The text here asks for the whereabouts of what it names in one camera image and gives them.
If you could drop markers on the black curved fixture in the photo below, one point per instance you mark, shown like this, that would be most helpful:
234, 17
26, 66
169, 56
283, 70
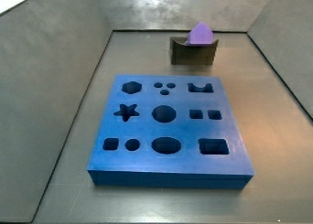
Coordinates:
192, 55

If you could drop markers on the blue shape-sorter block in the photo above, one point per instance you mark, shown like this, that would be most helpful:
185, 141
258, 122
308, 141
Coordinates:
168, 135

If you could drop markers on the purple three-prong object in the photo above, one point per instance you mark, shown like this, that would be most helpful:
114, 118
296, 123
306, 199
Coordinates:
200, 36

